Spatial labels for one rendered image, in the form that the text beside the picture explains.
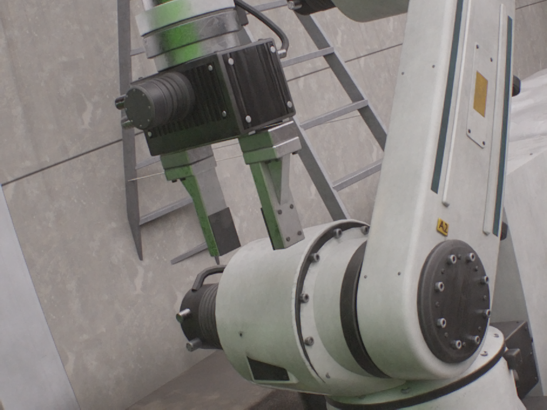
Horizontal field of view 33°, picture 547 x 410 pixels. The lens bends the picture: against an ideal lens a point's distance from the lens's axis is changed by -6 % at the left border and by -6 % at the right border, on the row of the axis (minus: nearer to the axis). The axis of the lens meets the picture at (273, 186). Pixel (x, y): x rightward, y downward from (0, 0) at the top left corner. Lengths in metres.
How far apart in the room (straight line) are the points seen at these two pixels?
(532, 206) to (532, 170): 0.09
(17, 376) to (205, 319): 2.68
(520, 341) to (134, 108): 1.01
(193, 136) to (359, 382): 0.53
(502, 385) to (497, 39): 0.67
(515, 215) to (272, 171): 0.85
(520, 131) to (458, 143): 3.34
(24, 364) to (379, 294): 3.19
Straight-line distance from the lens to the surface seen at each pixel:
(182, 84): 1.50
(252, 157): 1.51
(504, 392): 1.85
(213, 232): 1.63
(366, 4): 2.11
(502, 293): 2.27
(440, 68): 1.72
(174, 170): 1.64
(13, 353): 4.57
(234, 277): 1.81
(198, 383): 5.10
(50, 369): 4.71
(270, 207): 1.52
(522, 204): 2.26
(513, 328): 2.07
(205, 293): 1.99
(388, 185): 1.66
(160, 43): 1.52
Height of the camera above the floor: 1.47
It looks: 7 degrees down
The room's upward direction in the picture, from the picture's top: 17 degrees counter-clockwise
